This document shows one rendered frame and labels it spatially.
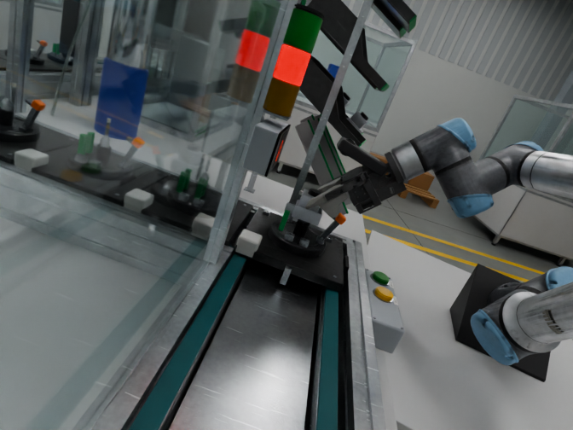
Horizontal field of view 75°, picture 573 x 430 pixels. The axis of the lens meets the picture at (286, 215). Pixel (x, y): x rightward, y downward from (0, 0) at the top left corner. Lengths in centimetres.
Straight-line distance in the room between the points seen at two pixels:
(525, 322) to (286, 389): 47
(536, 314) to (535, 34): 1031
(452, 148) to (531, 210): 528
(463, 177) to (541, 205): 531
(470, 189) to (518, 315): 25
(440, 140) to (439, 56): 920
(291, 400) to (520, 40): 1049
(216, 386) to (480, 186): 60
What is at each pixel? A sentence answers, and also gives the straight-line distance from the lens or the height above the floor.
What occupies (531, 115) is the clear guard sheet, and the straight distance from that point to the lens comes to 652.
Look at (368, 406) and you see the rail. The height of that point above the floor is 95.
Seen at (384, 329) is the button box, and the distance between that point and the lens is 78.
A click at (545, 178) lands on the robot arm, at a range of 84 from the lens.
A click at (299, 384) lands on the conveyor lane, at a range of 63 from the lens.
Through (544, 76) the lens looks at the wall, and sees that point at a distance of 1123.
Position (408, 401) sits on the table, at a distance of 81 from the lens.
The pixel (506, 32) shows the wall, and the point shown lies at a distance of 1067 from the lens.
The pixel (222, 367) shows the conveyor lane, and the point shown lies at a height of 92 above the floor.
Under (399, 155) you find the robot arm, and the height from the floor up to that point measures 124.
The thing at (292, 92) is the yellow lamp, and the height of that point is 130.
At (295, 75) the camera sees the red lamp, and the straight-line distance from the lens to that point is 61.
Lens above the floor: 134
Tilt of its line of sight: 21 degrees down
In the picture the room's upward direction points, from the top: 21 degrees clockwise
